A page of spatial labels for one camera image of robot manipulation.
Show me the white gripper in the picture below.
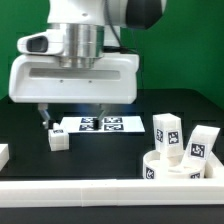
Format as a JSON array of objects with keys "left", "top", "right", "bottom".
[{"left": 9, "top": 53, "right": 139, "bottom": 130}]

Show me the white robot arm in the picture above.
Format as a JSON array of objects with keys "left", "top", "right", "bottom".
[{"left": 9, "top": 0, "right": 167, "bottom": 127}]

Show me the white marker sheet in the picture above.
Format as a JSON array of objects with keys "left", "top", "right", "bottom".
[{"left": 60, "top": 116, "right": 145, "bottom": 133}]

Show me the white U-shaped fence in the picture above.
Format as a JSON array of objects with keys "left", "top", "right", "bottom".
[{"left": 0, "top": 143, "right": 224, "bottom": 209}]

